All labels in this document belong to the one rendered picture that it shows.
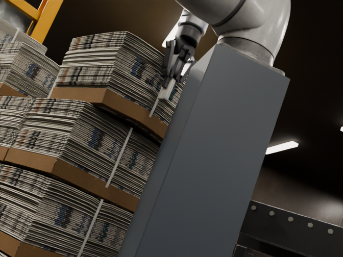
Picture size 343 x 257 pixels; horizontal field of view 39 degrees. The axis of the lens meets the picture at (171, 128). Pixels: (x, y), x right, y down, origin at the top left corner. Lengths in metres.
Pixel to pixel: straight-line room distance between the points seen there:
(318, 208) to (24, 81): 9.55
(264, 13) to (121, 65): 0.43
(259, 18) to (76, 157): 0.61
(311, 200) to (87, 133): 9.73
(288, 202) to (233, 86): 9.59
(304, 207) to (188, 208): 9.84
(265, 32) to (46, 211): 0.73
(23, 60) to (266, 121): 1.08
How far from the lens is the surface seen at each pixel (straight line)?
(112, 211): 1.47
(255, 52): 1.20
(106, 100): 1.35
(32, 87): 1.94
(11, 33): 2.57
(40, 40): 3.24
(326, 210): 11.12
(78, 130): 1.37
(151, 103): 1.46
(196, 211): 1.06
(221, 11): 1.19
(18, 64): 1.91
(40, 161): 1.40
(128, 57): 1.41
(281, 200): 10.60
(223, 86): 1.11
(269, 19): 1.24
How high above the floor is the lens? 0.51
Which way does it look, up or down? 14 degrees up
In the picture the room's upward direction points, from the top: 21 degrees clockwise
